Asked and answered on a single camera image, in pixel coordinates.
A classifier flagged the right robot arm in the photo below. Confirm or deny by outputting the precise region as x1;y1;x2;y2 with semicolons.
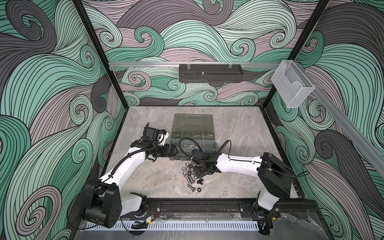
190;150;295;221

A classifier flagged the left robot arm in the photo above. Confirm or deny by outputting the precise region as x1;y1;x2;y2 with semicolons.
81;140;179;228

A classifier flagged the grey plastic organizer box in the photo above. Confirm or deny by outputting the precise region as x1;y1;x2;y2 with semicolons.
171;114;217;155

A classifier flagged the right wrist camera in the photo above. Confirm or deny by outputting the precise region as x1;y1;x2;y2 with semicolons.
191;149;210;162

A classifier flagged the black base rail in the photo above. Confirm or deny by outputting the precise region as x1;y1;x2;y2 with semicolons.
119;197;319;220

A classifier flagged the white slotted cable duct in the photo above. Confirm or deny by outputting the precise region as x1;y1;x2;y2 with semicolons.
85;220;260;232

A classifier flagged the black wall tray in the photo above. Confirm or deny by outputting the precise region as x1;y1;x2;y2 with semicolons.
179;65;244;85

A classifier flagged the aluminium wall rail back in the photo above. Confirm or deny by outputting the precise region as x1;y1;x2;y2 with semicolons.
108;61;280;69

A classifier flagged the aluminium wall rail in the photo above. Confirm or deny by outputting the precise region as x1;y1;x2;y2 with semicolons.
296;63;384;177
108;61;280;69

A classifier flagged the clear plastic wall holder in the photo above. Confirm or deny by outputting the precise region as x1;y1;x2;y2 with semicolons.
271;60;315;109

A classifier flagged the aluminium wall rail right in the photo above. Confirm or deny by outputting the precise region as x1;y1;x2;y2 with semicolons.
296;63;384;177

